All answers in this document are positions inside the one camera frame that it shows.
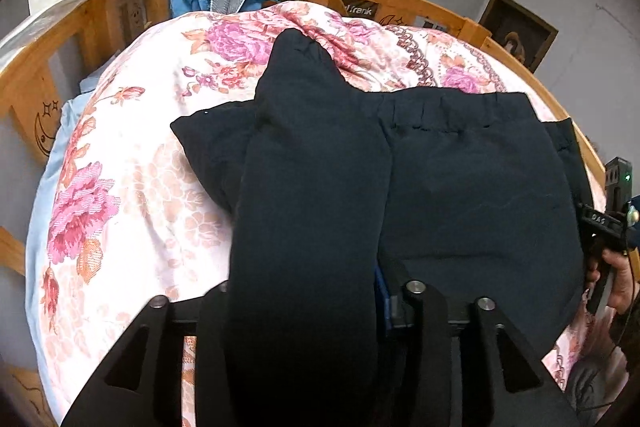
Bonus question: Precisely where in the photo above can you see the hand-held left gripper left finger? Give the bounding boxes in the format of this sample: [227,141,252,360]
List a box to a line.
[60,281,233,427]

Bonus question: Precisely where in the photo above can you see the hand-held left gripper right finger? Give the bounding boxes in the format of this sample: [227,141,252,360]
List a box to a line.
[371,259,581,427]

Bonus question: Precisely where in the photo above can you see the black trousers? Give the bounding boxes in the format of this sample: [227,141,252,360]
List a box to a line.
[170,28,596,427]

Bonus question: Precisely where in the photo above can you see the person's right hand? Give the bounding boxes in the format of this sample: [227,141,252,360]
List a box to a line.
[584,249,640,315]

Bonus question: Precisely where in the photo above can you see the person's grey clothing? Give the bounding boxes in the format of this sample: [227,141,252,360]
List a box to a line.
[564,341,632,427]

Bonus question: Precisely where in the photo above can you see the pink floral quilt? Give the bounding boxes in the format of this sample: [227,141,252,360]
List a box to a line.
[40,2,626,427]

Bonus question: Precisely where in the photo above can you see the light blue bed sheet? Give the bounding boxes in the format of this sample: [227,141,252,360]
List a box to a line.
[25,77,101,427]

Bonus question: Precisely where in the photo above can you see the framed portrait picture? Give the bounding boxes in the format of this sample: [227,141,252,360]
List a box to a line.
[477,0,559,74]

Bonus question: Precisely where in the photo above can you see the clear plastic sheet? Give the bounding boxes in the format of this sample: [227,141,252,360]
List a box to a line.
[0,0,157,64]

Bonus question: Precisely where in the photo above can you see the wooden bed frame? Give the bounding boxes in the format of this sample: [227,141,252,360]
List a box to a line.
[0,0,608,427]

